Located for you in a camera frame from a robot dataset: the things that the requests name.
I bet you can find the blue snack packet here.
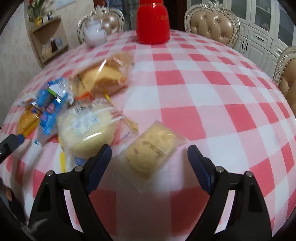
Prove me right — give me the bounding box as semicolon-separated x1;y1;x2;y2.
34;77;74;145

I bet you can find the pale round bread packet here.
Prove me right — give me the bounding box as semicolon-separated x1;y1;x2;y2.
57;98;138;160

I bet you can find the beige small cake packet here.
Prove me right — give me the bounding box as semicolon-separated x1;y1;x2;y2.
115;121;188;192

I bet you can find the clear sponge cake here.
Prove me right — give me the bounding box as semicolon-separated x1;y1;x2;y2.
69;52;134;100

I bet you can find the bag of food on shelf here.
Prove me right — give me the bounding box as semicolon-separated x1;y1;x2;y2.
42;45;52;60

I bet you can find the dark bottle on shelf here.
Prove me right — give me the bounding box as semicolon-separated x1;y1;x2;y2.
50;38;58;53

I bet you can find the wooden corner shelf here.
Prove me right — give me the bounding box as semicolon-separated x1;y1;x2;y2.
27;16;69;68

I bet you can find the pink checkered tablecloth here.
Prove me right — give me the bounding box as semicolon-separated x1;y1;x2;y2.
0;29;296;241

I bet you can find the white ceramic teapot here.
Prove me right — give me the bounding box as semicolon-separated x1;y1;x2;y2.
83;19;107;48

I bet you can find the flower vase on shelf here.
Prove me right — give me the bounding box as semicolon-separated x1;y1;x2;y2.
28;0;46;26

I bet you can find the beige tufted chair near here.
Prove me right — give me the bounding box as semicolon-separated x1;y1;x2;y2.
273;46;296;114

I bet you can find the beige tufted chair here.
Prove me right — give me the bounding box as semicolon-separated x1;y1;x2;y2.
184;1;241;48
273;46;296;114
77;5;125;44

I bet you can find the beige tufted chair far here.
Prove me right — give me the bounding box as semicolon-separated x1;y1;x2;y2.
77;5;125;44

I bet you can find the red thermos jug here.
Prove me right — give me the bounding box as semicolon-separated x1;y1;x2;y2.
136;0;170;45

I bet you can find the white glass door cabinet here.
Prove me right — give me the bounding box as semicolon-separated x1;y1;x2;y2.
187;0;296;79

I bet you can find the beige tufted chair right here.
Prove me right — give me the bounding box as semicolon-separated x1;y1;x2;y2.
184;1;241;48

